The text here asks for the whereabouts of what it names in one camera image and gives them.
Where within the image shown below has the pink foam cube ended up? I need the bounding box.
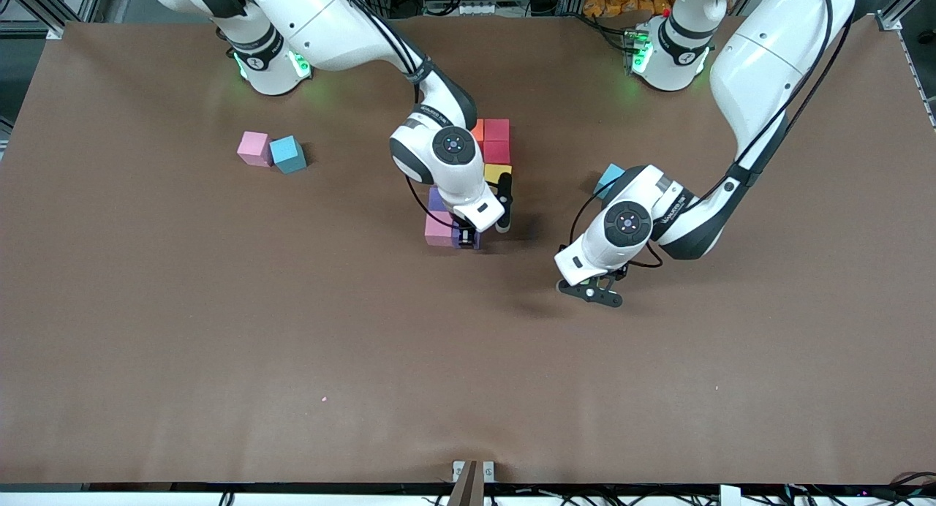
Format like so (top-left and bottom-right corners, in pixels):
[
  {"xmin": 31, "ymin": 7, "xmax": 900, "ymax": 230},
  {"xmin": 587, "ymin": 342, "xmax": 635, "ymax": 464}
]
[
  {"xmin": 237, "ymin": 131, "xmax": 273, "ymax": 168},
  {"xmin": 424, "ymin": 211, "xmax": 456, "ymax": 247}
]

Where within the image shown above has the blue foam cube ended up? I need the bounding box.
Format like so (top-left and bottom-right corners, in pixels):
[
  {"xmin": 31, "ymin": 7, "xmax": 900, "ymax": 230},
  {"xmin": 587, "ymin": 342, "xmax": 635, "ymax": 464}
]
[
  {"xmin": 269, "ymin": 135, "xmax": 308, "ymax": 175},
  {"xmin": 594, "ymin": 163, "xmax": 626, "ymax": 200}
]

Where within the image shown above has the brown paper table cover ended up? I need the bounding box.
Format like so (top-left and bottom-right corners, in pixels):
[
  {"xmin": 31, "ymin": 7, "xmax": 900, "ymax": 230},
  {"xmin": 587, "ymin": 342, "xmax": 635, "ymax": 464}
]
[{"xmin": 0, "ymin": 15, "xmax": 936, "ymax": 486}]

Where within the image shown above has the brown flat stick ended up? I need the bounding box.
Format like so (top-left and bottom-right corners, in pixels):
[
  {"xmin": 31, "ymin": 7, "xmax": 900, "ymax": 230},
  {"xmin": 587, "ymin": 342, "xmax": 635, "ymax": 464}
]
[{"xmin": 447, "ymin": 460, "xmax": 486, "ymax": 506}]

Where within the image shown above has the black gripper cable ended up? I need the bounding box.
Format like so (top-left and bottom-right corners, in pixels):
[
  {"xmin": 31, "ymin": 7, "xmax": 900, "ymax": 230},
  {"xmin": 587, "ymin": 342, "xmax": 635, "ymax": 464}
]
[
  {"xmin": 329, "ymin": 0, "xmax": 458, "ymax": 233},
  {"xmin": 569, "ymin": 0, "xmax": 856, "ymax": 269}
]

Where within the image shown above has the silver metal bracket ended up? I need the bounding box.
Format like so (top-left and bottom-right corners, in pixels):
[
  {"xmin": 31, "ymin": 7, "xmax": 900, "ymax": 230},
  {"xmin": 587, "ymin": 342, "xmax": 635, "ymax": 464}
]
[{"xmin": 452, "ymin": 460, "xmax": 495, "ymax": 483}]

